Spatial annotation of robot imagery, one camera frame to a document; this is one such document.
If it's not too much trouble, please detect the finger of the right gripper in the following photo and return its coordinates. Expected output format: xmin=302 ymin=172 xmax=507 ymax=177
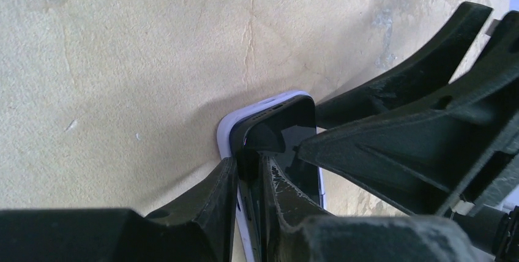
xmin=297 ymin=11 xmax=518 ymax=215
xmin=316 ymin=1 xmax=493 ymax=129

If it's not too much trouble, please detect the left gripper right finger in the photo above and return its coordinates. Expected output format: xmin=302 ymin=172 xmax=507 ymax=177
xmin=260 ymin=157 xmax=495 ymax=261

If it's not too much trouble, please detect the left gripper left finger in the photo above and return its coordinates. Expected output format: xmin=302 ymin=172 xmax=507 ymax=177
xmin=1 ymin=158 xmax=237 ymax=261

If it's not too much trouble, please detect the lavender phone case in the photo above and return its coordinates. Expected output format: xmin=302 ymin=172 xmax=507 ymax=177
xmin=217 ymin=91 xmax=326 ymax=261

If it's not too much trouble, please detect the black phone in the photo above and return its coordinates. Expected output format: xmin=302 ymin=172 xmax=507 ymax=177
xmin=217 ymin=91 xmax=326 ymax=208

